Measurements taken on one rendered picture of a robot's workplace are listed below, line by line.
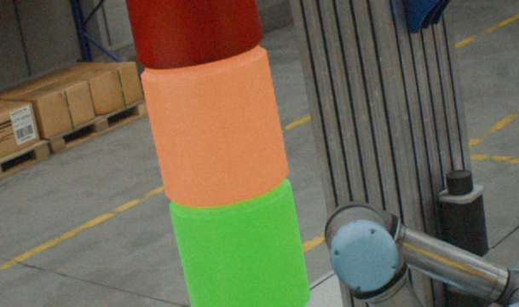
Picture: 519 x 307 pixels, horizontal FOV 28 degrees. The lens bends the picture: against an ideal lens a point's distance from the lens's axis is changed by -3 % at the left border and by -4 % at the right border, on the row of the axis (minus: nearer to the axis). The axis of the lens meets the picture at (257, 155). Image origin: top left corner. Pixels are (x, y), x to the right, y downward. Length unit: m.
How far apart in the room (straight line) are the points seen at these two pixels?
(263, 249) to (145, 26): 0.10
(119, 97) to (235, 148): 9.69
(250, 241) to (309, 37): 1.94
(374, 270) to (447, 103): 0.59
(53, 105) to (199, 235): 9.21
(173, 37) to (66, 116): 9.32
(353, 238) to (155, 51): 1.52
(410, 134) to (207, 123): 1.90
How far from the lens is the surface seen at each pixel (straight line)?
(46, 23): 11.15
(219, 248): 0.42
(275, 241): 0.42
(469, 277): 2.15
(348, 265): 1.92
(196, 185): 0.41
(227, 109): 0.40
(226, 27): 0.40
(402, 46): 2.25
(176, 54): 0.40
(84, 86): 9.83
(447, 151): 2.41
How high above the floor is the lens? 2.35
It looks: 17 degrees down
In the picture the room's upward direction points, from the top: 11 degrees counter-clockwise
